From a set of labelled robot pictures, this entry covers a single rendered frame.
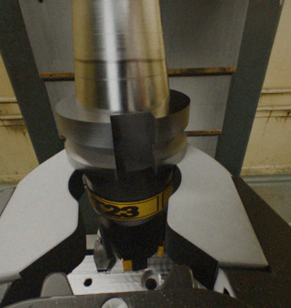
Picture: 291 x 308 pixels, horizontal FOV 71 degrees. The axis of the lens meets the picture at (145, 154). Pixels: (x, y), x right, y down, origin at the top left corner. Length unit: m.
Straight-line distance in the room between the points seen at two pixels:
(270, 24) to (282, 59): 0.47
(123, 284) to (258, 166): 1.06
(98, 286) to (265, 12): 0.66
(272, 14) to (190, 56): 0.22
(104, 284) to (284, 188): 1.14
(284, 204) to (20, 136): 1.35
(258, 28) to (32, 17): 0.51
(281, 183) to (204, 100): 0.90
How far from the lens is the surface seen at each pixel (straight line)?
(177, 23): 0.53
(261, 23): 0.64
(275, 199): 1.25
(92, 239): 0.55
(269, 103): 1.13
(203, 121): 0.59
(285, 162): 1.37
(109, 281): 0.38
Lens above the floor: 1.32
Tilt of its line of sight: 30 degrees down
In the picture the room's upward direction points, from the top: 2 degrees counter-clockwise
